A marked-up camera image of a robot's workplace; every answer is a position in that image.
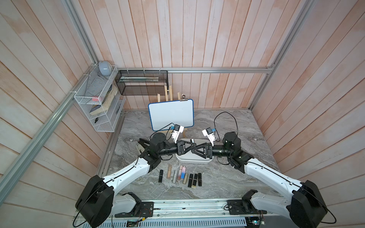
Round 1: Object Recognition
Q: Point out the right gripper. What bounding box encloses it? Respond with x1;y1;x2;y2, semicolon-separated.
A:
192;142;233;161

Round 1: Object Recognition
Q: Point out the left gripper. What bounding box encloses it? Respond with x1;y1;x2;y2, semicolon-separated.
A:
158;139;196;156

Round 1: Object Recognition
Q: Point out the white storage box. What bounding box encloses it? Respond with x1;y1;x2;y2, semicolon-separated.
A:
175;139;212;164

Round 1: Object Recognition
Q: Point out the black lipstick tube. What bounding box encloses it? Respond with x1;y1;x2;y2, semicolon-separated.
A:
198;173;202;187

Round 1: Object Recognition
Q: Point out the gold black square lipstick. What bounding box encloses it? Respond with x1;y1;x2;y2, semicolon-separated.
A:
192;173;198;188

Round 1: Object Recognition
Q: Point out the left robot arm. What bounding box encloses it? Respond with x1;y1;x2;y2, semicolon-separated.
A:
75;133;196;228

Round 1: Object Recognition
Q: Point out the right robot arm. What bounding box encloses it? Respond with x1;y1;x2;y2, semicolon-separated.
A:
186;132;330;228

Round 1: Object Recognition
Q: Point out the pink blue lipstick tube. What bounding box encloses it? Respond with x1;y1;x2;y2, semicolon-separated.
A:
181;166;186;180

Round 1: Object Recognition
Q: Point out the pink frosted lipstick tube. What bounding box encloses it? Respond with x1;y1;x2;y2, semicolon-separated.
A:
177;165;183;181

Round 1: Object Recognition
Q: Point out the gold lipstick tube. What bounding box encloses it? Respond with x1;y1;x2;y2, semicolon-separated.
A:
183;173;189;184

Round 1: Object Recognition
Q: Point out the beige lipstick tube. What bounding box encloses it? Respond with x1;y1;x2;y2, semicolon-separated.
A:
166;164;172;179

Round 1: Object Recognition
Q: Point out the silver lipstick tube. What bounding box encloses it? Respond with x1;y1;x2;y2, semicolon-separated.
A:
173;170;178;183

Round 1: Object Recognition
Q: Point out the black lipstick gold band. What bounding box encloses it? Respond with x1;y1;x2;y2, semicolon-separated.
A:
188;173;194;188

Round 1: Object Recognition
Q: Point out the black lipstick silver band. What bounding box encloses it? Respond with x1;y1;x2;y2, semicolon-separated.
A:
158;170;163;183

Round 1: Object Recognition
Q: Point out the blue framed whiteboard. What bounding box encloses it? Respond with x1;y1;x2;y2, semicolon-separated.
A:
148;99;194;131

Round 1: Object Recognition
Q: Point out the metal binder clip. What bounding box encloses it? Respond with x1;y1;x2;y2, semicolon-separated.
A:
180;94;188;101

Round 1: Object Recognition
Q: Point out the black mesh basket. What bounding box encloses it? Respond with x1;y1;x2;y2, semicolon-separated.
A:
115;70;171;96

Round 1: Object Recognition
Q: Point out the grey round speaker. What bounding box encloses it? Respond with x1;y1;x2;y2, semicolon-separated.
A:
98;61;113;77

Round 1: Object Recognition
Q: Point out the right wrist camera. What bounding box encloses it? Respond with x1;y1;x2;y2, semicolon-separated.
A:
202;127;216;146

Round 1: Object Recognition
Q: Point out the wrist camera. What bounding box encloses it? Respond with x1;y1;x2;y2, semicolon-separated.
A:
171;124;184;143
202;127;216;146

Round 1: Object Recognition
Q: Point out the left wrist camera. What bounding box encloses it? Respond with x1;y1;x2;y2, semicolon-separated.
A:
171;124;184;143

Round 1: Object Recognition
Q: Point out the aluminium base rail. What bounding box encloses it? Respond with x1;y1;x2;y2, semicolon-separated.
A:
100;199;296;228

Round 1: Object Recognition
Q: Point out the white wire shelf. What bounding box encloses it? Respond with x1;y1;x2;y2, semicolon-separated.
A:
74;65;125;132

